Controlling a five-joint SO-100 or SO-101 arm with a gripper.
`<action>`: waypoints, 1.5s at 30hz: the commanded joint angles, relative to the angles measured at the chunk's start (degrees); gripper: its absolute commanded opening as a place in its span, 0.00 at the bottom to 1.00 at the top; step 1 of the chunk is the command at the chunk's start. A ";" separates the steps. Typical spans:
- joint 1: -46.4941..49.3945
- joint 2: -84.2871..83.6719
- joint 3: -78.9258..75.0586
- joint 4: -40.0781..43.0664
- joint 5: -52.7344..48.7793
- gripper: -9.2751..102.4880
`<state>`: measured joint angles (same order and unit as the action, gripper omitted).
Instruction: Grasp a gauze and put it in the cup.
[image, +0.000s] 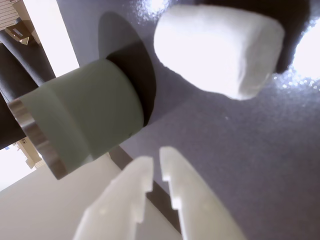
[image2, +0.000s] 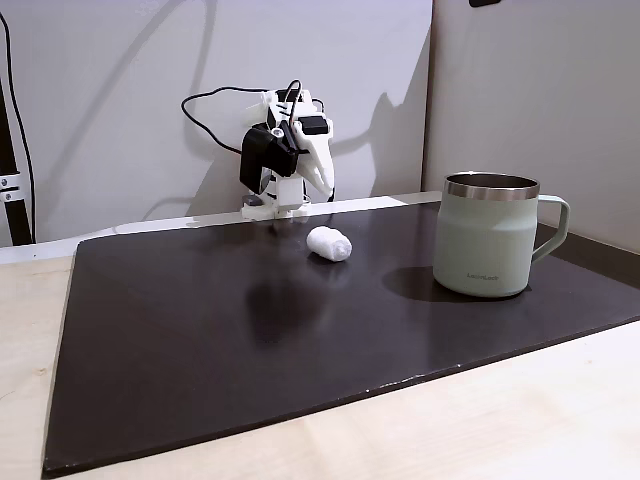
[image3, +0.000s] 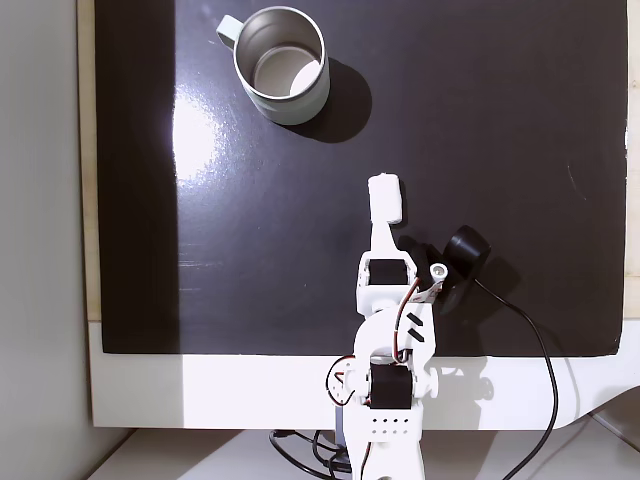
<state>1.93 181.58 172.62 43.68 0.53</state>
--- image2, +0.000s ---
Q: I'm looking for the white gauze roll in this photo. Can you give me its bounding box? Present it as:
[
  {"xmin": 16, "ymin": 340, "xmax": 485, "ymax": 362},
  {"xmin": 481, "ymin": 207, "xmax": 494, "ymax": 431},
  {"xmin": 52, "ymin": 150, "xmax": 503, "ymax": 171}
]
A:
[{"xmin": 305, "ymin": 225, "xmax": 353, "ymax": 264}]

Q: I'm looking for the pale green steel-rimmed mug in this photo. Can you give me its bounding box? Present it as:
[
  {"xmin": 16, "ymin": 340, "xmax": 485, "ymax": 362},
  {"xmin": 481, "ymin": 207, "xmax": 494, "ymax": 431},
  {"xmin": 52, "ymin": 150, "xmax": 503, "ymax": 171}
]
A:
[{"xmin": 431, "ymin": 171, "xmax": 572, "ymax": 301}]

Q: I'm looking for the black table mat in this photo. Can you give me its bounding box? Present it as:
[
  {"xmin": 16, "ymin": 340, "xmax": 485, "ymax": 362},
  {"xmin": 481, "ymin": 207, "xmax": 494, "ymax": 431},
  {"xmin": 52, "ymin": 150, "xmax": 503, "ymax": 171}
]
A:
[{"xmin": 41, "ymin": 198, "xmax": 640, "ymax": 479}]

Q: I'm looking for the black stand pole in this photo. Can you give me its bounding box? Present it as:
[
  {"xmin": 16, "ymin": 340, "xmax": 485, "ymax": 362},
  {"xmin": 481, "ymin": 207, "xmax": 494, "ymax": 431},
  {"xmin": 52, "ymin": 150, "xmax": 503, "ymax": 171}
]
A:
[{"xmin": 0, "ymin": 74, "xmax": 34, "ymax": 247}]

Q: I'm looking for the black camera box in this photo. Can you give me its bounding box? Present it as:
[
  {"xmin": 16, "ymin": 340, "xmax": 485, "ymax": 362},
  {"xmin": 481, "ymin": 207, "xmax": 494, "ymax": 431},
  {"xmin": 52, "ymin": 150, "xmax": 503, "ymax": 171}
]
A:
[{"xmin": 239, "ymin": 124, "xmax": 301, "ymax": 195}]

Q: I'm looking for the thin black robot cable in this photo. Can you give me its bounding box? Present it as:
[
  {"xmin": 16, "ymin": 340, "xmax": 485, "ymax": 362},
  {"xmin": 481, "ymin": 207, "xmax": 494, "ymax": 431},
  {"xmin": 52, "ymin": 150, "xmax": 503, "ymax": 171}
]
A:
[{"xmin": 180, "ymin": 86, "xmax": 267, "ymax": 157}]

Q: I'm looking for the black cable along stand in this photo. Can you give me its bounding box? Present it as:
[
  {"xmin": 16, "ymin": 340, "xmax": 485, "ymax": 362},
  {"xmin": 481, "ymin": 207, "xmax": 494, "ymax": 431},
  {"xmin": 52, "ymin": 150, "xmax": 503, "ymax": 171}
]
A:
[{"xmin": 0, "ymin": 8, "xmax": 37, "ymax": 245}]

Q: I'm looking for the white stand bracket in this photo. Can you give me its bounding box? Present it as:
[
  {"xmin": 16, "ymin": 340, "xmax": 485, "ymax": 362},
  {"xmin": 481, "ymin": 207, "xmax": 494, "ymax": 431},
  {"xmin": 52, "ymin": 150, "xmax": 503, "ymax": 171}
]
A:
[{"xmin": 0, "ymin": 174, "xmax": 22, "ymax": 203}]

